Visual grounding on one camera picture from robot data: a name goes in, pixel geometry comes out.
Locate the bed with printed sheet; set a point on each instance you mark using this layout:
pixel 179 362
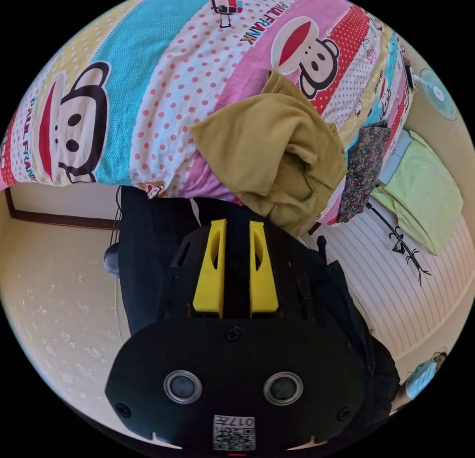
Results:
pixel 167 64

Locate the person's body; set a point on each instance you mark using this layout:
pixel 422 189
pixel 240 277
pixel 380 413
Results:
pixel 148 250

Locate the yellow long sleeve shirt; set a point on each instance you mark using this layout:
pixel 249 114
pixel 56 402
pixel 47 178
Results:
pixel 259 146

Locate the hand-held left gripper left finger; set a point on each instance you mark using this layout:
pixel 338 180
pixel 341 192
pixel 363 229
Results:
pixel 209 279

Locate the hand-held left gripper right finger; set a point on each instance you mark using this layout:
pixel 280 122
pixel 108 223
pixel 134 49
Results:
pixel 264 283

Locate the electric fan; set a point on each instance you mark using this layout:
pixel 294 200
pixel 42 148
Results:
pixel 439 94

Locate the light green cloth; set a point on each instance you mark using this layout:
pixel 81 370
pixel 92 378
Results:
pixel 423 194

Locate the dark floral garment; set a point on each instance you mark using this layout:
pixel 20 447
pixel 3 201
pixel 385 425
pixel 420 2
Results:
pixel 361 168

